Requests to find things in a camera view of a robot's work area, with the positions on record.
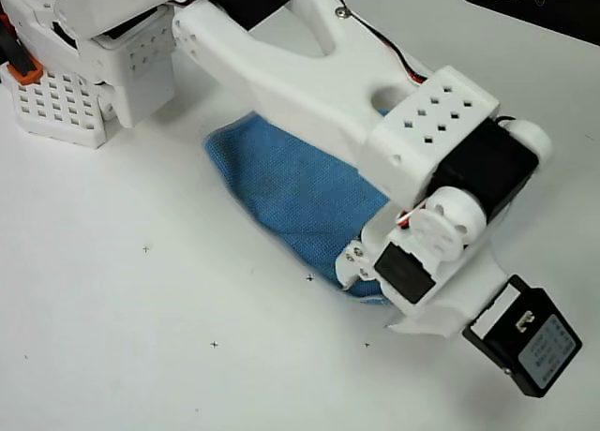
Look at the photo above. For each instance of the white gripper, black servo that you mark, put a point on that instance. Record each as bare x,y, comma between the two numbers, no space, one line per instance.
352,263

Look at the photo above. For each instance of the blue microfibre cloth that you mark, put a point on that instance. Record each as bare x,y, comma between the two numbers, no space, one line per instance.
290,187

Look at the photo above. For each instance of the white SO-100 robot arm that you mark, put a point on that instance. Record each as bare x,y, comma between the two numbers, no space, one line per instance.
300,79

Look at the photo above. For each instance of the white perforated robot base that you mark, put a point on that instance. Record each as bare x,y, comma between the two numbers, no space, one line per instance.
56,112

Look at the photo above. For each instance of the black mat with line drawing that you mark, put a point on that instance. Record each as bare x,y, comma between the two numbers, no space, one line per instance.
562,9

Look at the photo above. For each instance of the orange and black clamp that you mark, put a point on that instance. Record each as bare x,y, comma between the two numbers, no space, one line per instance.
25,72

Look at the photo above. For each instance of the black camera module, grey label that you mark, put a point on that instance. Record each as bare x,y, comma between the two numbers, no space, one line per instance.
539,351

